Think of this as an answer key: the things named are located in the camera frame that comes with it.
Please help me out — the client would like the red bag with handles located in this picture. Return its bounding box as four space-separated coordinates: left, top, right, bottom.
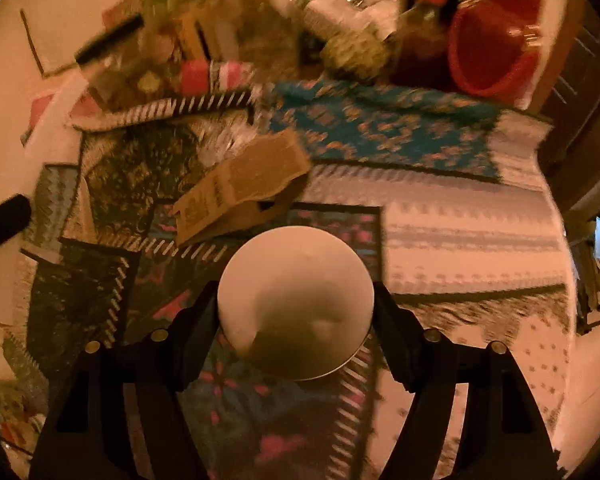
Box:
447 0 545 109

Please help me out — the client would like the dark brown wooden door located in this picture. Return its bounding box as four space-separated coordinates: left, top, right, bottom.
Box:
530 0 600 213

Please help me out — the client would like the white printed packet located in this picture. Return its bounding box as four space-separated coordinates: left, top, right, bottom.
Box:
302 0 403 38

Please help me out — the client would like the black marker pen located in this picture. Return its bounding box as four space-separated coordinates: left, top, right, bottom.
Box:
74 14 147 65

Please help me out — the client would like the patterned patchwork tablecloth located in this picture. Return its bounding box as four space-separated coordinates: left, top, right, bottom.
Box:
10 80 581 480

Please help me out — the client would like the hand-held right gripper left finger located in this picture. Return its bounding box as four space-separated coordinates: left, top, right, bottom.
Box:
27 280 222 480

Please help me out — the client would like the pink white striped packet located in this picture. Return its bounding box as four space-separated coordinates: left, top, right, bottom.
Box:
181 59 257 97

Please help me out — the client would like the round white plate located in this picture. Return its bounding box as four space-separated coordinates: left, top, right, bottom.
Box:
217 226 376 382

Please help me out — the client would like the green leafy bundle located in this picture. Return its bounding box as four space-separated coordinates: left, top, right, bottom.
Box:
322 27 392 82

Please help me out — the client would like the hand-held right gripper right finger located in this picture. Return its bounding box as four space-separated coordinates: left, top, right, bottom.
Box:
371 282 565 480

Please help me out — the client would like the brown cardboard box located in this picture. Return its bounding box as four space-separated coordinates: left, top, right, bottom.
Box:
172 127 314 249

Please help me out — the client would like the yellow box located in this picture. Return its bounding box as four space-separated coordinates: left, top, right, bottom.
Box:
177 9 218 63

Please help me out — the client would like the brown bottle red cap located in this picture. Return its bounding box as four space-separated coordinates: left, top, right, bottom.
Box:
397 0 453 81

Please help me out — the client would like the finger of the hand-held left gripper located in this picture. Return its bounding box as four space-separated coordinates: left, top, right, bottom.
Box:
0 194 33 261

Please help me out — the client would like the clutter pile on floor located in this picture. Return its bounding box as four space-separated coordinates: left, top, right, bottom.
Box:
0 370 48 466

